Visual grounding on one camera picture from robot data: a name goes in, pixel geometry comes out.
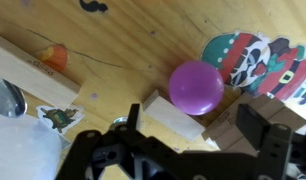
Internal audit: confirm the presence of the light wooden table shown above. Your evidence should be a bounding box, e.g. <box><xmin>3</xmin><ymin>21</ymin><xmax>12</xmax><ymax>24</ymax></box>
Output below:
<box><xmin>0</xmin><ymin>0</ymin><xmax>306</xmax><ymax>180</ymax></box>

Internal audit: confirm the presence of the pale wooden block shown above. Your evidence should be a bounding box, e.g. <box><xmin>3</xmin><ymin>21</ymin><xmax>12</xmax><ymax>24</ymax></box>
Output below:
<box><xmin>201</xmin><ymin>91</ymin><xmax>261</xmax><ymax>158</ymax></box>
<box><xmin>252</xmin><ymin>94</ymin><xmax>306</xmax><ymax>158</ymax></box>
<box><xmin>142</xmin><ymin>88</ymin><xmax>207</xmax><ymax>142</ymax></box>
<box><xmin>0</xmin><ymin>33</ymin><xmax>82</xmax><ymax>110</ymax></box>

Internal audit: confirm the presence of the candy corn sticker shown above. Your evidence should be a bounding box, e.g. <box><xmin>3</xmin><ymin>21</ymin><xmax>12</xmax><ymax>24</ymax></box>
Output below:
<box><xmin>33</xmin><ymin>43</ymin><xmax>70</xmax><ymax>73</ymax></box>

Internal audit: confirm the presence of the elf sticker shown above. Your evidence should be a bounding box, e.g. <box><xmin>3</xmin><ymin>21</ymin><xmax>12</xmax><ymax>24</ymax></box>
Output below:
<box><xmin>201</xmin><ymin>30</ymin><xmax>271</xmax><ymax>90</ymax></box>

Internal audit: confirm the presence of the small red candy packet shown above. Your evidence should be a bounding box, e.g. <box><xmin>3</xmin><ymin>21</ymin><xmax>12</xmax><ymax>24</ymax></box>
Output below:
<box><xmin>249</xmin><ymin>36</ymin><xmax>306</xmax><ymax>105</ymax></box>

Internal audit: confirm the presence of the purple ball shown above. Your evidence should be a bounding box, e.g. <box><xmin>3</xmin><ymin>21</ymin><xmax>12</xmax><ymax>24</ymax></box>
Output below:
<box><xmin>168</xmin><ymin>60</ymin><xmax>225</xmax><ymax>117</ymax></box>

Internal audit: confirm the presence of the metal spoon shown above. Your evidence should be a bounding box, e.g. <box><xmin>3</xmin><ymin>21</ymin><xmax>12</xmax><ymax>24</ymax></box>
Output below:
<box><xmin>0</xmin><ymin>75</ymin><xmax>28</xmax><ymax>118</ymax></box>

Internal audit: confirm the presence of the black cat sticker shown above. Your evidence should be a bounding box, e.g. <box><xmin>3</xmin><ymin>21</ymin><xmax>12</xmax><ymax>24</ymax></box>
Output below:
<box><xmin>78</xmin><ymin>0</ymin><xmax>109</xmax><ymax>14</ymax></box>

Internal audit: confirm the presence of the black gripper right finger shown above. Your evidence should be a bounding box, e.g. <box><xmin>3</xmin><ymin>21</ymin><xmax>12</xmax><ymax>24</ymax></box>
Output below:
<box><xmin>237</xmin><ymin>103</ymin><xmax>293</xmax><ymax>180</ymax></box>

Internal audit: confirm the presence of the turtle sticker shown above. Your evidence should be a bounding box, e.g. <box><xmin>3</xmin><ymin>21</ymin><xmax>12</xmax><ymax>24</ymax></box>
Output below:
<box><xmin>36</xmin><ymin>104</ymin><xmax>86</xmax><ymax>135</ymax></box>

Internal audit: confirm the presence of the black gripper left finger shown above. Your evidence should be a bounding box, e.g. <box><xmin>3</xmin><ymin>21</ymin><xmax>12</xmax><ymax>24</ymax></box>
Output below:
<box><xmin>55</xmin><ymin>103</ymin><xmax>143</xmax><ymax>180</ymax></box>

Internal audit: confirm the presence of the translucent plastic cup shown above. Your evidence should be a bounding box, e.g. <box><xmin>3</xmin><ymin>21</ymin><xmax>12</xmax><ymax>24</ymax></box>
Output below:
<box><xmin>0</xmin><ymin>113</ymin><xmax>63</xmax><ymax>180</ymax></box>

